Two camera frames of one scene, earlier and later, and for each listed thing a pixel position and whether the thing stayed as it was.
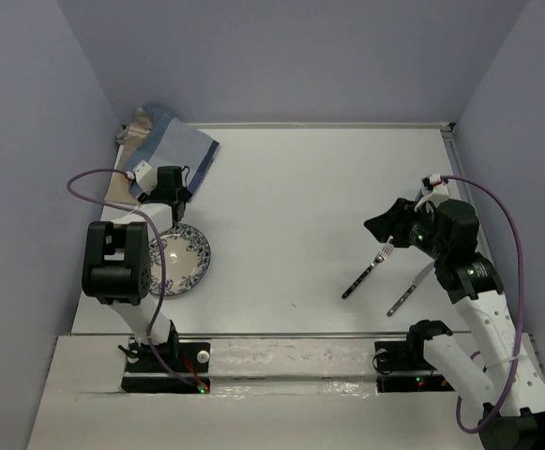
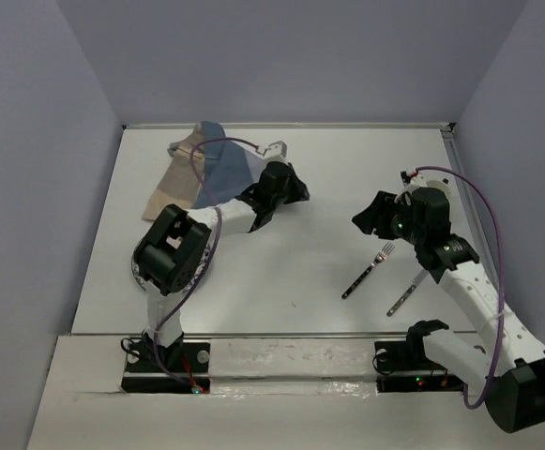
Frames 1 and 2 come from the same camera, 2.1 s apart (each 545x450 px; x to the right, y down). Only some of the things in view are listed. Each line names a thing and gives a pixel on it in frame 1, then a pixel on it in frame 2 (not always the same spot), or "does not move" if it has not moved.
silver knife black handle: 416,283 does not move
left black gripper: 143,197 to 295,186
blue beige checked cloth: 163,141 to 204,168
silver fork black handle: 382,257 does not move
